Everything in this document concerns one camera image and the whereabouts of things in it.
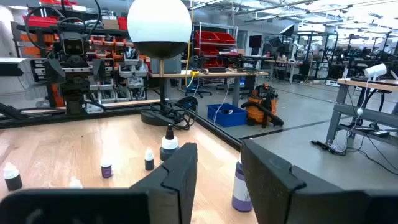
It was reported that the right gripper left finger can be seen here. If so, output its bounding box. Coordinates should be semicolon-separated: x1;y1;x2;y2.
0;142;198;224

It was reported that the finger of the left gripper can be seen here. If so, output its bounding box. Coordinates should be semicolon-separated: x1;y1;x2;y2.
43;58;66;84
92;58;107;82

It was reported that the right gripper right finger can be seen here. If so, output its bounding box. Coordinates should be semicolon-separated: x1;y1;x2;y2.
241;139;398;224

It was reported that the small dark food coloring bottle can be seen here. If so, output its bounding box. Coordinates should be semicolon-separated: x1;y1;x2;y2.
2;162;24;192
68;176;84;190
144;147;155;172

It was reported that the small purple food coloring bottle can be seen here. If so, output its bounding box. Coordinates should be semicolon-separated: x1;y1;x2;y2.
100;157;114;179

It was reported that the large purple food coloring bottle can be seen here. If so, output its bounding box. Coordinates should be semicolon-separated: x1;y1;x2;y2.
231;154;253;213

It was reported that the small grey-capped bottle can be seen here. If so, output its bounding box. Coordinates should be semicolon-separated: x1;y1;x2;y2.
159;123;180;163

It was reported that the parts shelf with bins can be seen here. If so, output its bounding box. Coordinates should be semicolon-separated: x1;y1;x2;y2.
12;0;150;108

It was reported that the black power strip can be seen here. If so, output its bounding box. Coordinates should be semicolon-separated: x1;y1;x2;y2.
310;139;348;156

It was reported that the white globe lamp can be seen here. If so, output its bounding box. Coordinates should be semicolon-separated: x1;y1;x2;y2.
127;0;193;127

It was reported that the grey legged wooden table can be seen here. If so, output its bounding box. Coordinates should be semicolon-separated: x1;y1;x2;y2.
325;77;398;147

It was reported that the blue office chair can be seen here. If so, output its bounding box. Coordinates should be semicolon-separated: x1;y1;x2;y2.
185;76;214;99

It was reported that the orange shop vacuum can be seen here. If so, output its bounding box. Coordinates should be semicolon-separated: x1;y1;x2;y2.
241;83;285;129

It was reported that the wooden top workbench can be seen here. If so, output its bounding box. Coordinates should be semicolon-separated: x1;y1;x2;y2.
148;70;270;108

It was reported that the blue plastic floor bin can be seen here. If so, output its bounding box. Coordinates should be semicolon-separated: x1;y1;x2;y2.
206;103;249;128

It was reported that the rack with red bins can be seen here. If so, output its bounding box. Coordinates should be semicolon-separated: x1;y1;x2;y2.
192;22;239;70

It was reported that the white cylindrical device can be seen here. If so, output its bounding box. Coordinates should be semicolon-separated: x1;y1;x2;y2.
363;63;388;79

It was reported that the black framed workstation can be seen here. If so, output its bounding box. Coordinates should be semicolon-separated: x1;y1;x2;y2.
292;29;340;82

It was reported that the black monitor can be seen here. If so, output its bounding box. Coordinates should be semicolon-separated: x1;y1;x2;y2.
248;34;263;49

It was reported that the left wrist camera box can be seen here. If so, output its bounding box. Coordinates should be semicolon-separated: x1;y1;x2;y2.
59;32;86;57

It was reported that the black lamp cable bundle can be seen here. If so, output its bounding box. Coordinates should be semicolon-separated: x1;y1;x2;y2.
149;95;199;131

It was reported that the yellow hanging cable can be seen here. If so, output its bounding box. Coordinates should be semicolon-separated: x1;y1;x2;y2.
184;0;200;90

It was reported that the white cable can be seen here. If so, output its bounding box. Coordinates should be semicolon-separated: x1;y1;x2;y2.
213;81;233;125

